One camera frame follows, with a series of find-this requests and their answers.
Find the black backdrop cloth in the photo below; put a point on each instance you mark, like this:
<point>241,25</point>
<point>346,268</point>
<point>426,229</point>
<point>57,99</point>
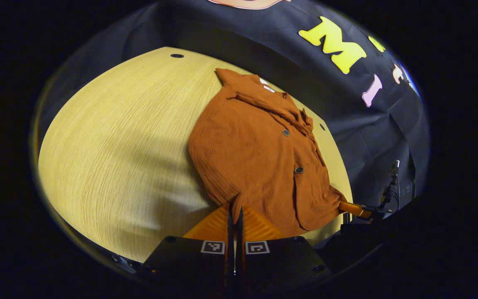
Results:
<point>347,120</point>

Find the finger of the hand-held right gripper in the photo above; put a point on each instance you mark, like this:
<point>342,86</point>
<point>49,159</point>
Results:
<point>355,209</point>

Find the orange button jacket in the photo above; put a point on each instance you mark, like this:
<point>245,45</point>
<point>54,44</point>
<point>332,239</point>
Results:
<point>255,166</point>

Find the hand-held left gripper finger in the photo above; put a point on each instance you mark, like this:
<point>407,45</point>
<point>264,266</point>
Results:
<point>240,226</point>
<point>230,226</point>

